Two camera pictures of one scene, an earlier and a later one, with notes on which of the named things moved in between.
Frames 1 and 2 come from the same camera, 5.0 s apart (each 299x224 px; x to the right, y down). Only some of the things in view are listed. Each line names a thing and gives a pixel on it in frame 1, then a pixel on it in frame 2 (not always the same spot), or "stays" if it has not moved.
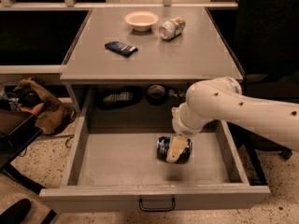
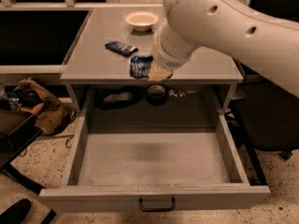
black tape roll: [156, 94] stays
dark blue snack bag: [121, 49] stays
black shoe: [16, 213] stays
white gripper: [184, 129] to [165, 61]
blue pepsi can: [163, 149] to [139, 65]
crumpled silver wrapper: [179, 94] stays
